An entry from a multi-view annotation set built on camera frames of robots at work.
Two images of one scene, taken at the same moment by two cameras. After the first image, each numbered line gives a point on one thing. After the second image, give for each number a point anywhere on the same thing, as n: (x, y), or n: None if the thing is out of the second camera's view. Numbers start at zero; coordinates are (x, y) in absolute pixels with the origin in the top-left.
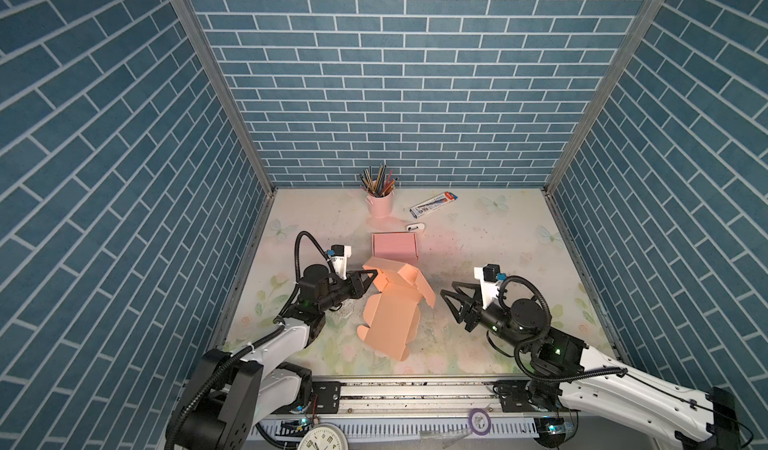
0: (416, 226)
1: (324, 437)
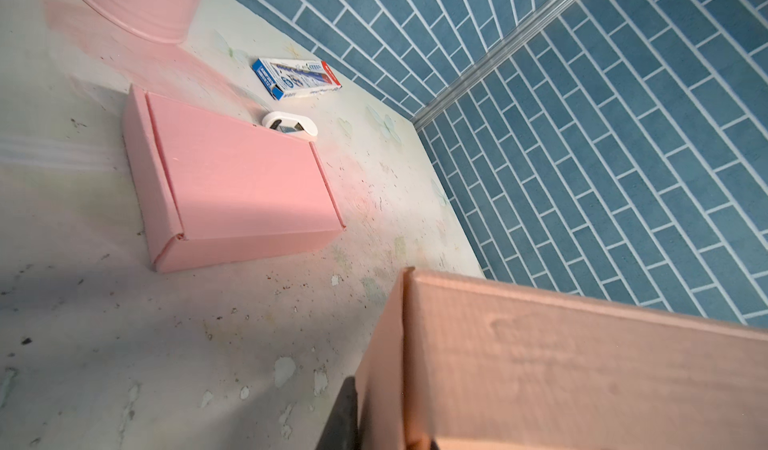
0: (290, 123)
1: None
